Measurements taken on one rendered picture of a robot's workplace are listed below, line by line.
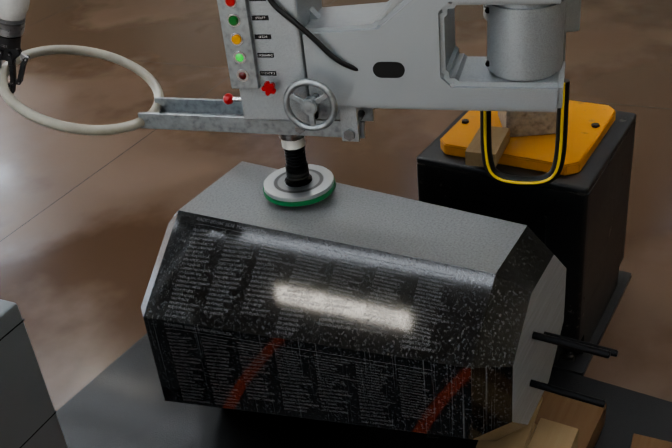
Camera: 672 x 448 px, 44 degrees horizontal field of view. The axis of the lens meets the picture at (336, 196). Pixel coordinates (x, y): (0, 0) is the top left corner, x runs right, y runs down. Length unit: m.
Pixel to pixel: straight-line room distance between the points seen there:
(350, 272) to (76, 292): 1.85
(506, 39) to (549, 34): 0.10
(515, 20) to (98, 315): 2.27
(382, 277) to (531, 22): 0.76
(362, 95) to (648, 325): 1.62
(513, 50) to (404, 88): 0.29
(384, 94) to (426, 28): 0.22
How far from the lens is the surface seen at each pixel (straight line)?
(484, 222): 2.37
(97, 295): 3.82
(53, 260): 4.16
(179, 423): 3.06
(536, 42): 2.12
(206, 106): 2.58
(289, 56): 2.24
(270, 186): 2.52
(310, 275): 2.33
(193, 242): 2.54
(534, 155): 2.82
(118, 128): 2.51
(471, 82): 2.18
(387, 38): 2.16
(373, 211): 2.44
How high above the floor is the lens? 2.09
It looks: 30 degrees down
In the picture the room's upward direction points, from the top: 6 degrees counter-clockwise
